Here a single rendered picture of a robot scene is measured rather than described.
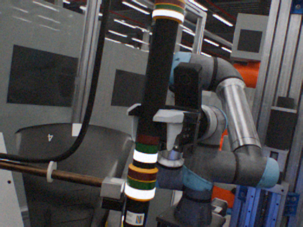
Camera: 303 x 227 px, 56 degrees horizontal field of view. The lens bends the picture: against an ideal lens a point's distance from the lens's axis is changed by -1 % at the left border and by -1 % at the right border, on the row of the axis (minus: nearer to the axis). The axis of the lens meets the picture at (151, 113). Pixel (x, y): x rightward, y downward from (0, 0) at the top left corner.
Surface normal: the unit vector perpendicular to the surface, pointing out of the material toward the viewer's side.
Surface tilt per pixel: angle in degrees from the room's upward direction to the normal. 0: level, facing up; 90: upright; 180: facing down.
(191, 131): 90
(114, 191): 90
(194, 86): 122
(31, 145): 50
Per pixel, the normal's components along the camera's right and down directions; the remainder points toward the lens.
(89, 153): 0.16, -0.69
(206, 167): 0.06, 0.08
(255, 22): -0.23, 0.04
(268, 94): -0.48, 0.00
